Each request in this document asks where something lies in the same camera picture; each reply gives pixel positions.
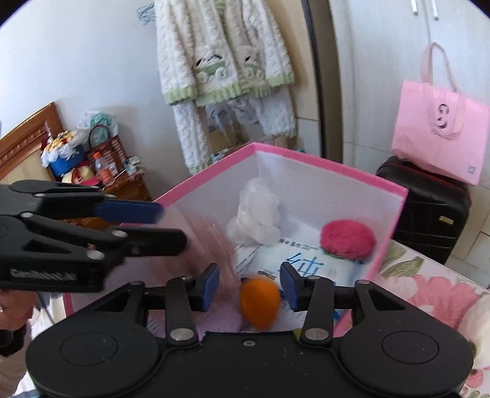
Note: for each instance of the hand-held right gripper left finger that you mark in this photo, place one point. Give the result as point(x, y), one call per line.
point(208, 285)

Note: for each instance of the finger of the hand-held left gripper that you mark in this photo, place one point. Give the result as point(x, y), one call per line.
point(130, 212)
point(153, 243)

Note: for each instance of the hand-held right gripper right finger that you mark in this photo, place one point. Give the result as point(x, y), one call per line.
point(289, 287)

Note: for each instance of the orange soft ball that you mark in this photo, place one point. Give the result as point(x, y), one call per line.
point(260, 302)

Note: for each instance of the magenta furry pom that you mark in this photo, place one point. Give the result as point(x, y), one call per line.
point(346, 239)

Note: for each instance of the pink storage box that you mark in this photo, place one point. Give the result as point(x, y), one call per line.
point(306, 191)

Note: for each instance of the person's left forearm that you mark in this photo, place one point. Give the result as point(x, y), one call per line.
point(11, 344)

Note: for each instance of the person's left hand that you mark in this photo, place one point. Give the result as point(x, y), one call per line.
point(15, 310)

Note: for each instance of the wooden nightstand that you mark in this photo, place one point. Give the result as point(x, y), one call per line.
point(130, 187)

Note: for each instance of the small white box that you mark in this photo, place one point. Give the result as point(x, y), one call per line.
point(134, 164)

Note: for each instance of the plastic bottle orange cap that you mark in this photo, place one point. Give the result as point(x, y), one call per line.
point(102, 170)

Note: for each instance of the red and yellow toy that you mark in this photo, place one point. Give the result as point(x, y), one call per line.
point(80, 174)

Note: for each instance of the brown woven basket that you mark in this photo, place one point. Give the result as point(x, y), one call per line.
point(111, 151)

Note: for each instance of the blue tub with flowers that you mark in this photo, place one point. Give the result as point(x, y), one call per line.
point(67, 164)

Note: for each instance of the white green plastic bag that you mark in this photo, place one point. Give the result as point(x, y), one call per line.
point(101, 120)

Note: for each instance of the white fleece garment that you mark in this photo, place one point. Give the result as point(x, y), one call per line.
point(189, 134)

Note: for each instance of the wooden headboard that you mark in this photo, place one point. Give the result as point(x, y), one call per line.
point(23, 141)

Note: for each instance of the clear plastic bag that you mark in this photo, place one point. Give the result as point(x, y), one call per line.
point(229, 126)

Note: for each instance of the floral bed sheet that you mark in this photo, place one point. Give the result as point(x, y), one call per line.
point(428, 291)

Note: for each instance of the black suitcase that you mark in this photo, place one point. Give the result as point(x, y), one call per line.
point(425, 214)

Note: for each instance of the white knitted cardigan green trim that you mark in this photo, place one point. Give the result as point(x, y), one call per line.
point(183, 46)

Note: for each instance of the blue clothes hangers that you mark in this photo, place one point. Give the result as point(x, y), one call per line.
point(146, 13)

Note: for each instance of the pink shopping bag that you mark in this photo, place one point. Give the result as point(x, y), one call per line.
point(432, 145)

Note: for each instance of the grey wooden wardrobe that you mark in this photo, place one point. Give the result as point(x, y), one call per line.
point(375, 57)

